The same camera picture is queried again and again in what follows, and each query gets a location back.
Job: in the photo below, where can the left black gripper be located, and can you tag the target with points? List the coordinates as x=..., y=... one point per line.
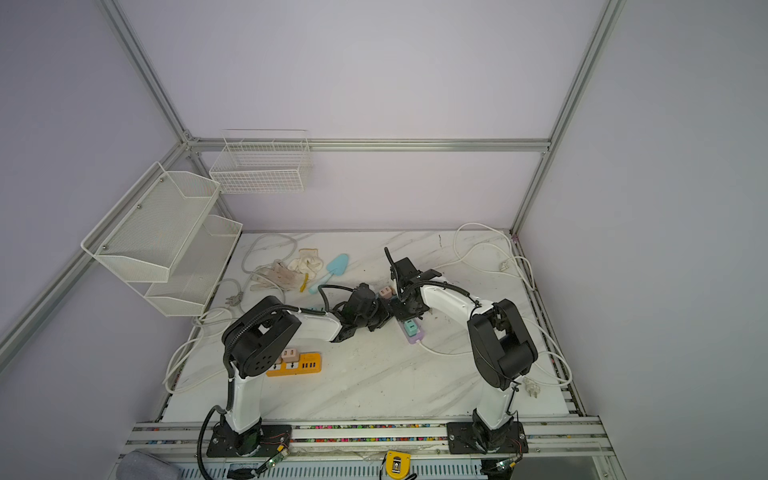
x=382, y=305

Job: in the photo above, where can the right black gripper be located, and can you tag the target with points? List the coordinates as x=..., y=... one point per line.
x=395, y=304

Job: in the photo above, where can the green plug adapter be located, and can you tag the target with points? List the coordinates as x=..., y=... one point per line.
x=411, y=328

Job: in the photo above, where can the purple power strip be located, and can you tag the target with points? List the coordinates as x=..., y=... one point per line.
x=412, y=340

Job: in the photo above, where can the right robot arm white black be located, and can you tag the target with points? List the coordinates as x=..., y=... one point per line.
x=501, y=346

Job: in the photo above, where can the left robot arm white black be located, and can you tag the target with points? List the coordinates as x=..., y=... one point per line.
x=255, y=342

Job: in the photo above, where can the light blue brush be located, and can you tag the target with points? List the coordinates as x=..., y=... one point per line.
x=336, y=267

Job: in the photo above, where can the beige power strip bundle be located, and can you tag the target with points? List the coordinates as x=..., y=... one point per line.
x=291, y=275

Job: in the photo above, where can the pink adapter on orange strip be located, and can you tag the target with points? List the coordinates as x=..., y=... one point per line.
x=290, y=355

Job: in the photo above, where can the orange power strip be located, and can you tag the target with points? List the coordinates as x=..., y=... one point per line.
x=307, y=364

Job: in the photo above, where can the yellow tape measure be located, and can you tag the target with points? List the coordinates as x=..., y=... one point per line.
x=396, y=465

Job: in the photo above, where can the white mesh two-tier shelf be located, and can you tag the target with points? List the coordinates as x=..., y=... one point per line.
x=164, y=241

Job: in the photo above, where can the grey cloth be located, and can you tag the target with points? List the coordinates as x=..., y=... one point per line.
x=138, y=465

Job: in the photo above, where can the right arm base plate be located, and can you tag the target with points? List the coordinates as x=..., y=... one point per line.
x=476, y=438

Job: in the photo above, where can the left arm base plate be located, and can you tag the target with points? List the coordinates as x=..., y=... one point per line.
x=261, y=441

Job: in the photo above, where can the white wire basket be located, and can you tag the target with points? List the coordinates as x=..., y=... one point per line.
x=263, y=161

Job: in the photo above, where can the aluminium rail base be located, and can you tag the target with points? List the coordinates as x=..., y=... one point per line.
x=568, y=447

